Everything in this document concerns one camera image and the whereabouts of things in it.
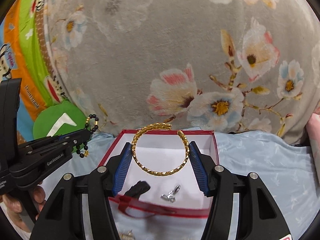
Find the red open jewelry box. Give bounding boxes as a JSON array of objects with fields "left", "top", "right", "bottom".
[{"left": 109, "top": 131, "right": 212, "bottom": 218}]

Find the pink pillow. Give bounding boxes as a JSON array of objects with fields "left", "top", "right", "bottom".
[{"left": 306, "top": 113, "right": 320, "bottom": 181}]

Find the person's left hand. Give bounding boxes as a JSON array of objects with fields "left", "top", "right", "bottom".
[{"left": 1, "top": 181, "right": 46, "bottom": 221}]

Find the black gold beaded bracelet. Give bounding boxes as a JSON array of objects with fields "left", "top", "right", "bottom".
[{"left": 75, "top": 114, "right": 100, "bottom": 159}]

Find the silver metal clasp bracelet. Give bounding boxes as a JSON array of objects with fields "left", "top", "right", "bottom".
[{"left": 160, "top": 184, "right": 181, "bottom": 203}]

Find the green round plush cushion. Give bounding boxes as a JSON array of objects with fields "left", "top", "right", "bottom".
[{"left": 33, "top": 101, "right": 95, "bottom": 158}]

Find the black smart watch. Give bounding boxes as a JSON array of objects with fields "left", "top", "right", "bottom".
[{"left": 124, "top": 181, "right": 150, "bottom": 199}]

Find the colourful cartoon bedsheet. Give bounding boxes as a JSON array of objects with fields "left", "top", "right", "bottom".
[{"left": 1, "top": 0, "right": 67, "bottom": 144}]

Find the grey floral blanket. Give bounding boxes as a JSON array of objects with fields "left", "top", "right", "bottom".
[{"left": 45, "top": 0, "right": 319, "bottom": 144}]

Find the gold chain cuff bangle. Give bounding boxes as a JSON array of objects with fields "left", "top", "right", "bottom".
[{"left": 131, "top": 123, "right": 189, "bottom": 177}]

